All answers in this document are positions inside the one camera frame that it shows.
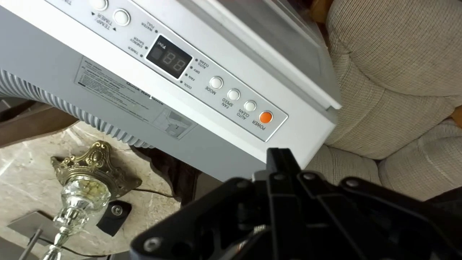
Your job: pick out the slim lamp with square base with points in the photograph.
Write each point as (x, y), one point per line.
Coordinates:
(29, 223)

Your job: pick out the white portable air conditioner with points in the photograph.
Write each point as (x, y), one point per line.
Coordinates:
(96, 48)

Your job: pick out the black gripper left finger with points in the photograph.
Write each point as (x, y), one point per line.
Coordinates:
(275, 161)

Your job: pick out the stone top lamp table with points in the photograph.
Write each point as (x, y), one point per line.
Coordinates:
(29, 178)

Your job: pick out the beige fabric armchair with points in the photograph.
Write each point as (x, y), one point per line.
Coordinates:
(384, 73)

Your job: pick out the crystal lamp with brass base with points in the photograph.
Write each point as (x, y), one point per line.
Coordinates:
(91, 188)

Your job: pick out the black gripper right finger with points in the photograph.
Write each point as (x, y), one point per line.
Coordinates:
(292, 162)

